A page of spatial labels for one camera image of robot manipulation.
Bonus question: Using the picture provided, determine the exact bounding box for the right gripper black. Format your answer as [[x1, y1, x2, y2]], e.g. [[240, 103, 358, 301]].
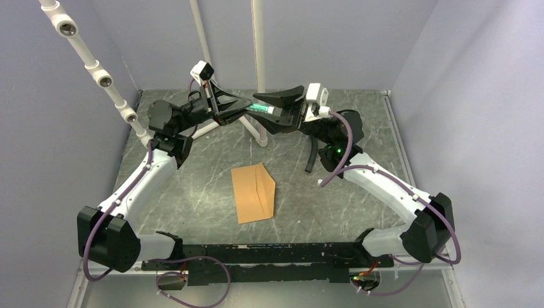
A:
[[248, 86, 335, 145]]

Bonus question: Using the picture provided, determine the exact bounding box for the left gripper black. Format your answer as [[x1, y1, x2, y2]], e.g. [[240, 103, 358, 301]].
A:
[[176, 79, 255, 134]]

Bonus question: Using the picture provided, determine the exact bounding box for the green white glue stick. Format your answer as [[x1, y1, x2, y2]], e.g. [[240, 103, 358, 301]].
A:
[[246, 103, 275, 114]]

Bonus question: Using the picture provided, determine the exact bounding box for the brown paper envelope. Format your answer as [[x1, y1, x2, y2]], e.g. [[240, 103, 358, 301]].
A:
[[231, 163, 276, 224]]

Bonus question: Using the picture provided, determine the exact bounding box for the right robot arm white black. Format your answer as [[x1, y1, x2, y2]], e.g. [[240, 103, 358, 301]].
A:
[[247, 83, 462, 266]]

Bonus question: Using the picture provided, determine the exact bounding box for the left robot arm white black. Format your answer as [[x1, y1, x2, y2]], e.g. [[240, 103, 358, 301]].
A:
[[77, 82, 253, 282]]

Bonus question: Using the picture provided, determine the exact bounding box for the black foam tube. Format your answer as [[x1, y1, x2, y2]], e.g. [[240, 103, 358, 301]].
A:
[[305, 137, 318, 173]]

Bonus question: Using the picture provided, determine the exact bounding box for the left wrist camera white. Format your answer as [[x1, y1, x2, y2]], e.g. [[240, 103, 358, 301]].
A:
[[190, 60, 214, 86]]

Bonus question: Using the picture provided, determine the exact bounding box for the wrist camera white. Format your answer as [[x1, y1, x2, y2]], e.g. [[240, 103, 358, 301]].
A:
[[190, 60, 214, 86], [303, 83, 330, 123]]

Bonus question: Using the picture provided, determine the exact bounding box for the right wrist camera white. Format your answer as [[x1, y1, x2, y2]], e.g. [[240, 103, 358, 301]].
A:
[[303, 83, 330, 123]]

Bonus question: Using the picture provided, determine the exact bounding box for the aluminium frame rail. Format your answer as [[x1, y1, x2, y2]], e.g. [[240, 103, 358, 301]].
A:
[[379, 90, 417, 188]]

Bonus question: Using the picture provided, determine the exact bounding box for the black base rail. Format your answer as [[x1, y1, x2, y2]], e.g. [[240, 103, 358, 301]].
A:
[[141, 242, 394, 286]]

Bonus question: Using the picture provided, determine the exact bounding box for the white PVC pipe frame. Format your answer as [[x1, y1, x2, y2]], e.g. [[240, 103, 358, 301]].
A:
[[38, 0, 269, 150]]

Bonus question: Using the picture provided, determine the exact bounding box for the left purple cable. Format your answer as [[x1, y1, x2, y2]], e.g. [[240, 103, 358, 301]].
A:
[[81, 78, 205, 282]]

